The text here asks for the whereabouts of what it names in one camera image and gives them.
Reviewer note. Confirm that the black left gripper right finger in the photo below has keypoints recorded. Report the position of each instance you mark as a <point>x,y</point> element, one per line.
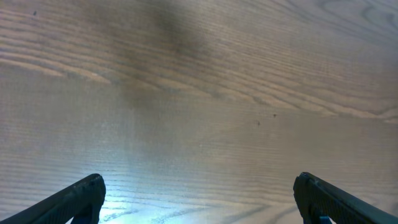
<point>320,202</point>

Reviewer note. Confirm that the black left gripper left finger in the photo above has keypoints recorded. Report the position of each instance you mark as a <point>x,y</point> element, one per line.
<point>79,203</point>

